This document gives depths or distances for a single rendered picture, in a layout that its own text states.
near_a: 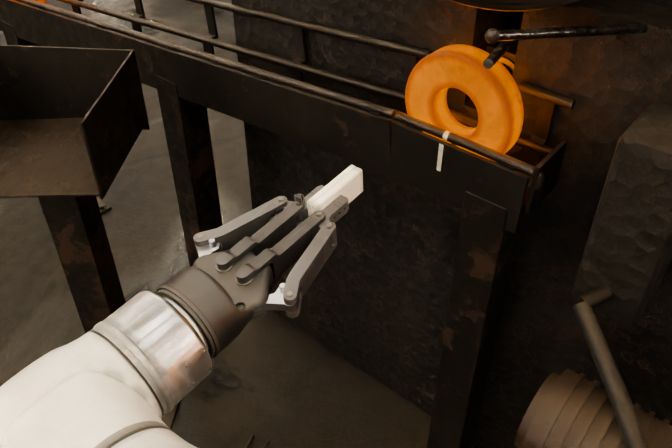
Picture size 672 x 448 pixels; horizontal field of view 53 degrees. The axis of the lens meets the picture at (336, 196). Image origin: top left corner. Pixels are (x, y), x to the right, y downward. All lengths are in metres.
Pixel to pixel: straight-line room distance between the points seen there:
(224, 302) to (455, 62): 0.41
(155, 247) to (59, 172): 0.79
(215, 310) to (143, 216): 1.34
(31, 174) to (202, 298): 0.53
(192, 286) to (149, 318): 0.05
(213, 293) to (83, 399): 0.13
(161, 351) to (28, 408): 0.10
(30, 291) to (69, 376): 1.25
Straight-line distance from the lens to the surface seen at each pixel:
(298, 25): 1.06
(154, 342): 0.54
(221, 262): 0.61
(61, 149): 1.09
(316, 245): 0.62
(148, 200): 1.94
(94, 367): 0.53
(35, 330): 1.68
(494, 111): 0.81
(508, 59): 0.92
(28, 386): 0.54
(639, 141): 0.73
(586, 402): 0.82
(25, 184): 1.03
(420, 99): 0.87
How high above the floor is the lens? 1.17
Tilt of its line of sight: 38 degrees down
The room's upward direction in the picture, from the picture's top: straight up
